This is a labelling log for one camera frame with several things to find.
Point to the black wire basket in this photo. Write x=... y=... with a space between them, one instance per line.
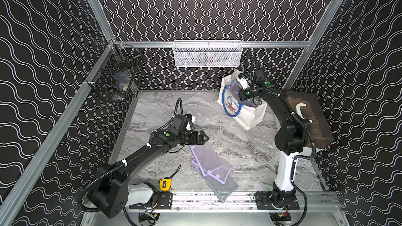
x=115 y=81

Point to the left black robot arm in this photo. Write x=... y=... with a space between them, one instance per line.
x=109 y=193

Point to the white wire mesh basket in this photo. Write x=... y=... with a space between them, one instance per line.
x=207 y=53

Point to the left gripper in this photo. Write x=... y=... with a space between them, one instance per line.
x=193 y=137

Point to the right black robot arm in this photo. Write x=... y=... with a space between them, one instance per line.
x=293 y=140

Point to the yellow tape measure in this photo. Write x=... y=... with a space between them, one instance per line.
x=165 y=184

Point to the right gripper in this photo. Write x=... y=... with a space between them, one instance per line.
x=241 y=93

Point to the white canvas tote bag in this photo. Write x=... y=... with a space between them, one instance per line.
x=247 y=117

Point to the brown lid storage box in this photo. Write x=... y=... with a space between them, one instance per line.
x=308 y=107

